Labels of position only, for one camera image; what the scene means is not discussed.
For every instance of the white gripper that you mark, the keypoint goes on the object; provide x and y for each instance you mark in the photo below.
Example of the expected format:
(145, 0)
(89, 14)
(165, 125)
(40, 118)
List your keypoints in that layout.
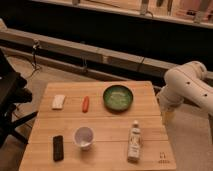
(168, 100)

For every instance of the orange pepper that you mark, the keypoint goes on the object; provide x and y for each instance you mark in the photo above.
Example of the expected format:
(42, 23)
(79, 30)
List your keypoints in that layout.
(85, 104)

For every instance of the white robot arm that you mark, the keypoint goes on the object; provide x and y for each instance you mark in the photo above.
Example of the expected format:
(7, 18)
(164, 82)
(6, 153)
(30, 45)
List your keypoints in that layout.
(185, 82)

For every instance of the white sponge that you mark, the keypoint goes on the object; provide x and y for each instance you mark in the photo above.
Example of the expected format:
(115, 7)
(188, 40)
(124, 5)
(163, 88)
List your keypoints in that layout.
(58, 102)

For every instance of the white bottle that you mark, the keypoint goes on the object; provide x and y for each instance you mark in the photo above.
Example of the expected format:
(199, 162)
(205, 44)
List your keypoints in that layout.
(134, 143)

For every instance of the green bowl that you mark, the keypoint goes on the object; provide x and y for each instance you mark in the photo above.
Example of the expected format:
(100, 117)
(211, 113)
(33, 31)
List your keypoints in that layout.
(118, 98)

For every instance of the white cup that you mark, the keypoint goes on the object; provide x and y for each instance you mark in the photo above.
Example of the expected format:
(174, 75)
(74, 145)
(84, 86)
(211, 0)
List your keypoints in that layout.
(83, 138)

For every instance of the black rectangular block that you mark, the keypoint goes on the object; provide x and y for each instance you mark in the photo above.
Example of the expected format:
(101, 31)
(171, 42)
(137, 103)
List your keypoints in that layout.
(58, 150)

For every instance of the black tripod stand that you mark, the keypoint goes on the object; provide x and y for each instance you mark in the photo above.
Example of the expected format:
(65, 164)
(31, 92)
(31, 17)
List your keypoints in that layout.
(12, 90)

